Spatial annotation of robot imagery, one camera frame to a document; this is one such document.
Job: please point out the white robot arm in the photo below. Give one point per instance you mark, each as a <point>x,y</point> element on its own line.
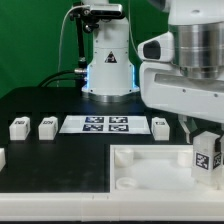
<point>181,71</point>

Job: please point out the black camera on mount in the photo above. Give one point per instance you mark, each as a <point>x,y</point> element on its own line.
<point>91,14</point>

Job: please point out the white square tabletop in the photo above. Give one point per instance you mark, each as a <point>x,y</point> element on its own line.
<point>153,167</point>

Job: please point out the white sheet with AprilTags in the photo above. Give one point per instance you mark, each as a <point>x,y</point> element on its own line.
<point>105,124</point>

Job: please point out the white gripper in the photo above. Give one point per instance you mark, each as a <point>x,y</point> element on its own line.
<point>162,87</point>

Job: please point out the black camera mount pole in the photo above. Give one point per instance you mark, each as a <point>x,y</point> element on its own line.
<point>80,43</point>

